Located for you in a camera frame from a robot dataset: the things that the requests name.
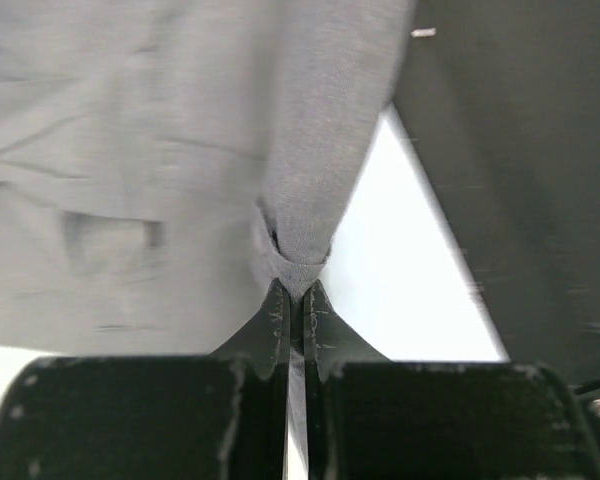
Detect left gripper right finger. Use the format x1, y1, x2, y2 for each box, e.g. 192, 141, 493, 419
302, 284, 600, 479

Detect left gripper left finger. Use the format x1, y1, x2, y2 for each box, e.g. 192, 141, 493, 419
0, 282, 290, 479

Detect grey long sleeve shirt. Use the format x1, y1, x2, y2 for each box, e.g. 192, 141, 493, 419
0, 1, 413, 354

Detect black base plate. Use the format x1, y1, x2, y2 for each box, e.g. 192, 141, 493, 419
394, 1, 600, 385

